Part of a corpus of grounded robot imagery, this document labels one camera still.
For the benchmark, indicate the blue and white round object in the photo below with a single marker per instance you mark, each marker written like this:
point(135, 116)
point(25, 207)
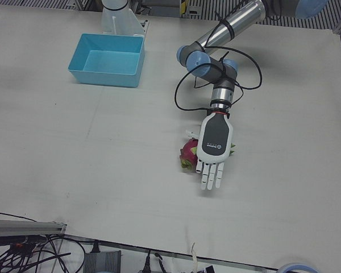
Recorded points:
point(298, 268)

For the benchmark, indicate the white and grey robot hand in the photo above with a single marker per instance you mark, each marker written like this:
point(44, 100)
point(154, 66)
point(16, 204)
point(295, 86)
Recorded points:
point(216, 136)

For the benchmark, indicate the white tag strip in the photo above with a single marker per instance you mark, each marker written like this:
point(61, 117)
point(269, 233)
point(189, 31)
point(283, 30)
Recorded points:
point(194, 256)

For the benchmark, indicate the pink dragon fruit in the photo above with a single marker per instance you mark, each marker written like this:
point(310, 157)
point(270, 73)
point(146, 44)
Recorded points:
point(187, 153)

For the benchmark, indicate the light blue plastic bin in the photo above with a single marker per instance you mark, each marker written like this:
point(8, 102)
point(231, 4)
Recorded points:
point(108, 76)

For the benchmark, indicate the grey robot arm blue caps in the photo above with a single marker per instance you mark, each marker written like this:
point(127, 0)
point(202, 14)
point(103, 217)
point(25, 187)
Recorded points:
point(216, 69)

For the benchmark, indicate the small black box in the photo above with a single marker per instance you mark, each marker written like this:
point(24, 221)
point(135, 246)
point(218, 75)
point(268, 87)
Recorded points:
point(209, 269)

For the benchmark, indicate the black power plug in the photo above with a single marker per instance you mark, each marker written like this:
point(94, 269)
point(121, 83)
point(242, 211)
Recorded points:
point(95, 247)

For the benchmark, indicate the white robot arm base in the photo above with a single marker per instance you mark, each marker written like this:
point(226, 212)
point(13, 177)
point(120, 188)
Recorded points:
point(119, 17)

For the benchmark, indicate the aluminium extrusion rail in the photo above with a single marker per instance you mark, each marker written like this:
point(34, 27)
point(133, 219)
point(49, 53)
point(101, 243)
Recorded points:
point(22, 227)

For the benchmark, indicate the grey ribbed power box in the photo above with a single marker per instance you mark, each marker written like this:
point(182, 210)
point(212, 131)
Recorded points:
point(102, 261)

